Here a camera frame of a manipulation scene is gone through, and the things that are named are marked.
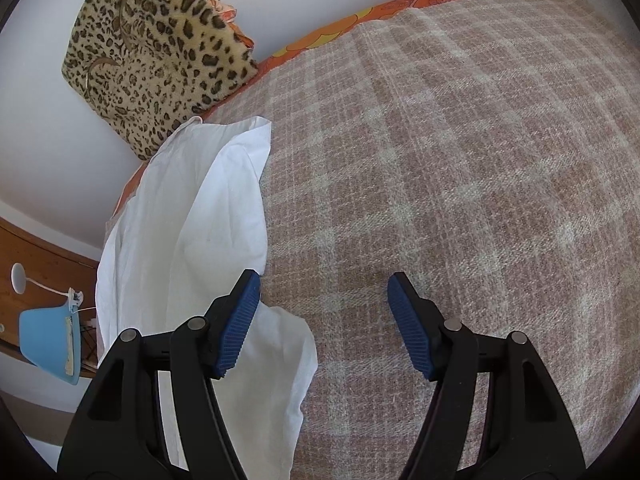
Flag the pink plaid blanket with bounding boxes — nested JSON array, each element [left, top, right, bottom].
[[200, 0, 631, 480]]

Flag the white shirt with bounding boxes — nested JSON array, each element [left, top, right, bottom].
[[95, 116, 319, 480]]

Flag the white desk lamp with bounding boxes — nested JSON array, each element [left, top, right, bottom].
[[11, 262, 83, 311]]

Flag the orange patterned bedsheet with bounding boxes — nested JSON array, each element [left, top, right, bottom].
[[114, 0, 556, 218]]

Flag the leopard print pillow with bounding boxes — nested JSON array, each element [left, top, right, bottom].
[[61, 0, 260, 162]]

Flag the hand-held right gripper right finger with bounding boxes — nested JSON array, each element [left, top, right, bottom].
[[387, 271, 587, 480]]

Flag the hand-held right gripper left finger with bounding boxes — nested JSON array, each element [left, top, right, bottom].
[[56, 269, 262, 480]]

